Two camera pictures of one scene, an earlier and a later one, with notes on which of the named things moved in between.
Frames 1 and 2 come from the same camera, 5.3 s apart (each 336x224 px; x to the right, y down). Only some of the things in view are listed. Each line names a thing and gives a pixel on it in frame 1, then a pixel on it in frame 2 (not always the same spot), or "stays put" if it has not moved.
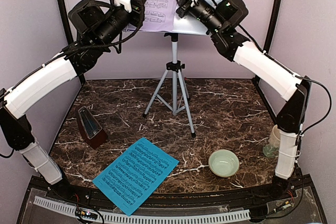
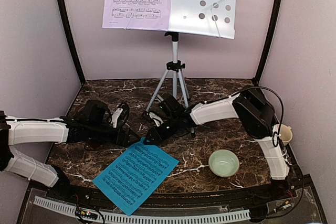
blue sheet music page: (131, 177) stays put
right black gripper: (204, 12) to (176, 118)
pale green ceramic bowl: (223, 163) stays put
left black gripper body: (108, 29) to (96, 132)
